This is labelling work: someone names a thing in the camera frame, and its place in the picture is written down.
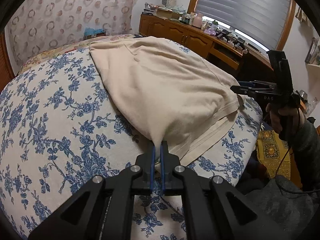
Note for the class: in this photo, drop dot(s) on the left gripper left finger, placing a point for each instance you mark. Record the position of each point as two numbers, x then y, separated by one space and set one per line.
103 207

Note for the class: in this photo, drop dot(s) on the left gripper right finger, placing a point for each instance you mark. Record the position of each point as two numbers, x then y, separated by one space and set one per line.
212 207

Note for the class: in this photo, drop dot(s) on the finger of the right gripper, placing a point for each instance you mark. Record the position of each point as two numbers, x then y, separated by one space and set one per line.
257 84
254 91

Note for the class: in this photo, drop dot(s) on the peach printed t-shirt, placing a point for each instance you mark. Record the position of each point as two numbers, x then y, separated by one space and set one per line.
168 94

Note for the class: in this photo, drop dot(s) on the person right hand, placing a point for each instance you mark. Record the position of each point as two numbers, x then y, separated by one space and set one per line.
285 121

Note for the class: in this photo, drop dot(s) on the wooden sideboard cabinet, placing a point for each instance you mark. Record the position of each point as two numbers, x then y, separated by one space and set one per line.
216 51

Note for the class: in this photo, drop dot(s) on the yellow patterned rug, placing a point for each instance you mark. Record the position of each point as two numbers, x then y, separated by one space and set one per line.
270 150

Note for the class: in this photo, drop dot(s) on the grey window blind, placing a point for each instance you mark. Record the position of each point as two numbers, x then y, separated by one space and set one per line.
262 20

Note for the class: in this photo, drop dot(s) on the pink bottle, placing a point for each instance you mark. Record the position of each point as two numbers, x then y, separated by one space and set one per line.
197 20

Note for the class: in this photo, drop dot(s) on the cardboard box on cabinet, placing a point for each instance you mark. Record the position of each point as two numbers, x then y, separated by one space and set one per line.
167 14

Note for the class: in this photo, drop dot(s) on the brown louvered wardrobe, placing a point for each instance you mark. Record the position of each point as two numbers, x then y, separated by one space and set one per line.
6 72

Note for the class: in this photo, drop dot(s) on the blue item on box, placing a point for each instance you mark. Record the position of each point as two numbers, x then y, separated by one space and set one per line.
90 32

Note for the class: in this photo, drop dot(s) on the circle patterned curtain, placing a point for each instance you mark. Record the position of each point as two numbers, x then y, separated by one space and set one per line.
41 25

